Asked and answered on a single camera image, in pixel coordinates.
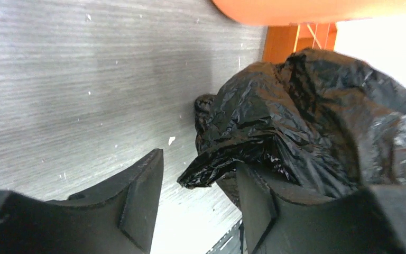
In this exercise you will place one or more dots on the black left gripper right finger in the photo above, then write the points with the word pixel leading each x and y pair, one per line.
pixel 281 217

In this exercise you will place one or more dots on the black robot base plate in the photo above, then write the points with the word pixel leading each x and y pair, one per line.
pixel 233 241

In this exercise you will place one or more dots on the orange plastic trash bin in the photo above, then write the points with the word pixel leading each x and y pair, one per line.
pixel 287 12

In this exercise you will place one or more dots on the orange compartment tray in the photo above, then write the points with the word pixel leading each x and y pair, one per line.
pixel 281 41

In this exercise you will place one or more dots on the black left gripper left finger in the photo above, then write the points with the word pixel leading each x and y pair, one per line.
pixel 117 215

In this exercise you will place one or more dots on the black plastic trash bag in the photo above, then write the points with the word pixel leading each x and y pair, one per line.
pixel 327 122

